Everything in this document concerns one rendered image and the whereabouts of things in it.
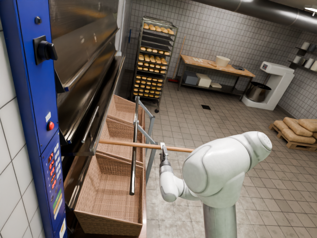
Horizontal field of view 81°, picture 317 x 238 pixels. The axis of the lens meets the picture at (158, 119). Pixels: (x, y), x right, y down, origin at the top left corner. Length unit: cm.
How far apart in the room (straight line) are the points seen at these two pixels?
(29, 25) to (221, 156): 56
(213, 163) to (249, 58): 662
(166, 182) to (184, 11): 543
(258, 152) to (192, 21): 566
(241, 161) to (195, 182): 15
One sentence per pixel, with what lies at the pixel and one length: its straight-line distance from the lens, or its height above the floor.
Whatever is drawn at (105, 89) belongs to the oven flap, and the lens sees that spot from 154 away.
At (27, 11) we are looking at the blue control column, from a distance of 54.
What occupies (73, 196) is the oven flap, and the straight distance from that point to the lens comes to 136.
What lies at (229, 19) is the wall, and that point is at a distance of 648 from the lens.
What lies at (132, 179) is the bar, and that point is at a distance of 115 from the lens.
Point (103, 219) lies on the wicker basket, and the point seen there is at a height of 78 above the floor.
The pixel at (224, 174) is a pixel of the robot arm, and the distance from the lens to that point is 54.
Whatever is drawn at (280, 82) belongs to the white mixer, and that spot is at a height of 90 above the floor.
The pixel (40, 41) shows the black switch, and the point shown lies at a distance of 58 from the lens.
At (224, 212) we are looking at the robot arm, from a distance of 63.
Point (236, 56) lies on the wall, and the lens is 683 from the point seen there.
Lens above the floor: 206
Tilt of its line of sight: 31 degrees down
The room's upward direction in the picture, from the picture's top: 14 degrees clockwise
